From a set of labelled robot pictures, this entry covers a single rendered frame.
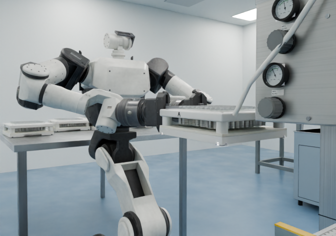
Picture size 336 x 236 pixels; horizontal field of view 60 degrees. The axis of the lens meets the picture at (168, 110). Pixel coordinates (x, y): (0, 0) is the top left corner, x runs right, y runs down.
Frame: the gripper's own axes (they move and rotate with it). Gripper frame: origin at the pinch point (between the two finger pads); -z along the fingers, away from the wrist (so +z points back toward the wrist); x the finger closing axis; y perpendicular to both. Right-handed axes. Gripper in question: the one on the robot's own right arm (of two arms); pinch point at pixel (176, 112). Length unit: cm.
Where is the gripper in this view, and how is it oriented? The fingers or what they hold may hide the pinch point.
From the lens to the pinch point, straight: 86.0
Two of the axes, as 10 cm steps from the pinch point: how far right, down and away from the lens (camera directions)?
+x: 0.1, 10.0, 0.1
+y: -3.8, 0.1, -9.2
